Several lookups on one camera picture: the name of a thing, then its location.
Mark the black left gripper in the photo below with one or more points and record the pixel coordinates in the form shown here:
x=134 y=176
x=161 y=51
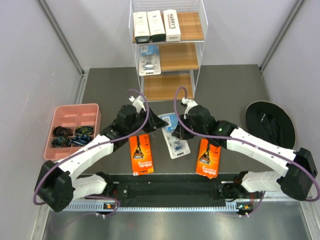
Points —
x=154 y=122

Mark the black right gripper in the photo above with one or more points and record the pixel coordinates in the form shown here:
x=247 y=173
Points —
x=181 y=133

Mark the blue Gillette blister pack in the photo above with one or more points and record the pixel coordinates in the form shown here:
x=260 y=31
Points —
x=149 y=60
x=176 y=147

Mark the orange gillette fusion box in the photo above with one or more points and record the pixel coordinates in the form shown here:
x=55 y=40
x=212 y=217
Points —
x=207 y=164
x=141 y=155

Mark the white Harry's logo box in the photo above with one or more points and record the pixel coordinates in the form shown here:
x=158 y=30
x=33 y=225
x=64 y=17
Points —
x=172 y=26

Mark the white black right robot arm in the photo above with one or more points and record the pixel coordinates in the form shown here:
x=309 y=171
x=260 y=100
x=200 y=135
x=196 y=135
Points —
x=292 y=173

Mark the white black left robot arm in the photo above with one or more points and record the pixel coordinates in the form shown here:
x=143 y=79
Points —
x=59 y=183

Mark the pink compartment tray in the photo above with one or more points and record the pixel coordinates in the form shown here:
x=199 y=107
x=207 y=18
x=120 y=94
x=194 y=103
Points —
x=72 y=127

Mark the black and beige bucket hat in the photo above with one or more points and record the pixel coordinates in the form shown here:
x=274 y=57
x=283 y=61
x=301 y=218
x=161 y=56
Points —
x=269 y=122

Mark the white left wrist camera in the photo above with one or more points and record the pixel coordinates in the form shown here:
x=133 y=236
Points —
x=138 y=103

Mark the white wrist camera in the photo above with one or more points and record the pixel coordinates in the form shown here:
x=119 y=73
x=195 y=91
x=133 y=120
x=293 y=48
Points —
x=188 y=104
x=138 y=103

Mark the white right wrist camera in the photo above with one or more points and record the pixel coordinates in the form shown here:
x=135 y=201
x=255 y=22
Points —
x=188 y=104

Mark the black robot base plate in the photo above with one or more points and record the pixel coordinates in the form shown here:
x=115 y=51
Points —
x=126 y=187

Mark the white wire wooden shelf unit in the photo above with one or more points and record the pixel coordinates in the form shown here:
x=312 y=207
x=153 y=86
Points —
x=180 y=62

